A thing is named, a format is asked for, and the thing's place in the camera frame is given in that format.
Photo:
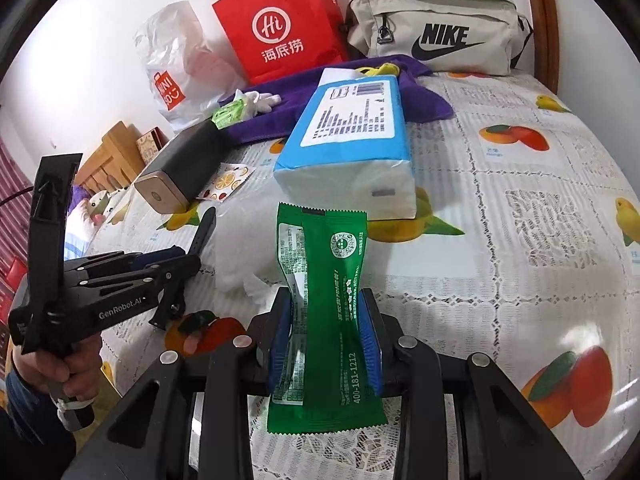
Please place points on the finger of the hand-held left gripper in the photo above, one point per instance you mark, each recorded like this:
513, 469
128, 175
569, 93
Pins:
170, 307
170, 262

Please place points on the wooden headboard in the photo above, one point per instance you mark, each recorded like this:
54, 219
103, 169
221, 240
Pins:
112, 150

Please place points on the dark tea tin box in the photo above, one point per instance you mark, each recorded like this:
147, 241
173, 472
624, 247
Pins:
185, 160

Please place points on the striped bed quilt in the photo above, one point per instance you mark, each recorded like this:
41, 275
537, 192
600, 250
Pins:
12, 180

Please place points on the light green tissue packet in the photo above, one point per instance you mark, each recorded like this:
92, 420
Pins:
227, 114

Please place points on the white plastic shopping bag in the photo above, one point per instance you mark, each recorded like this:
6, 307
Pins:
170, 50

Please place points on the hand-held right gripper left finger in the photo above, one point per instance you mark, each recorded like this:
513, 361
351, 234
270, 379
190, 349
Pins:
282, 340

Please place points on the grey waist bag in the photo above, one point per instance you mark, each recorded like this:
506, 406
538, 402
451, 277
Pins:
400, 15

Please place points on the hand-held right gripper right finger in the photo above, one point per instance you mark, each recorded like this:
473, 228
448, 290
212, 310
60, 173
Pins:
370, 345

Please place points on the blue tissue pack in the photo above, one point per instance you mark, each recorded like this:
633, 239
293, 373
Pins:
345, 130

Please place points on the wooden door frame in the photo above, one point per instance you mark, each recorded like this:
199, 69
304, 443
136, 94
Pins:
542, 20

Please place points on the person's left hand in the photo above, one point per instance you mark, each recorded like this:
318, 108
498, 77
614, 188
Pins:
80, 370

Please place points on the fruit print packet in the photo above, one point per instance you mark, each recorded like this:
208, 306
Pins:
225, 182

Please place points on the white spotted plush toy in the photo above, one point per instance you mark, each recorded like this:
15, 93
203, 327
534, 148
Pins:
97, 205

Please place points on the red paper bag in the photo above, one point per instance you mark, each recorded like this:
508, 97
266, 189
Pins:
235, 25

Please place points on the purple towel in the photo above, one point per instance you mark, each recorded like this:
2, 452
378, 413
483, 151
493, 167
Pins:
280, 120

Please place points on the dark green wipe packet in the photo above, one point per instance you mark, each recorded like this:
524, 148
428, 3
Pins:
330, 270

